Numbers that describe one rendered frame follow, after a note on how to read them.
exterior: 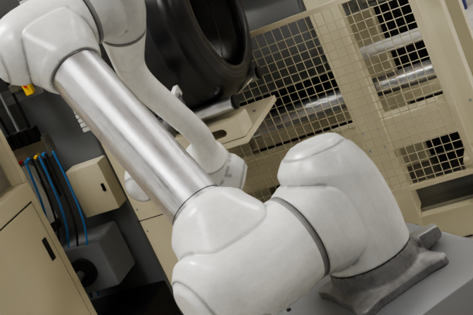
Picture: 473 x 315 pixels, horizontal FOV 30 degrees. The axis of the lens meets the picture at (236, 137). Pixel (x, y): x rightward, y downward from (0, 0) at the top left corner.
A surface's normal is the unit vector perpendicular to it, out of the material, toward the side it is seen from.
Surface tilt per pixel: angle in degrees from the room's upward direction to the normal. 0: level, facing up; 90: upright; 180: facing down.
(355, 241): 93
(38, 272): 90
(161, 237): 90
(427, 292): 5
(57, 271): 90
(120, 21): 130
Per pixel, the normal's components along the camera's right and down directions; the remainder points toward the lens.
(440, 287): -0.47, -0.86
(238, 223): -0.01, -0.60
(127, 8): 0.57, 0.60
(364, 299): -0.53, -0.74
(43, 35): -0.04, -0.36
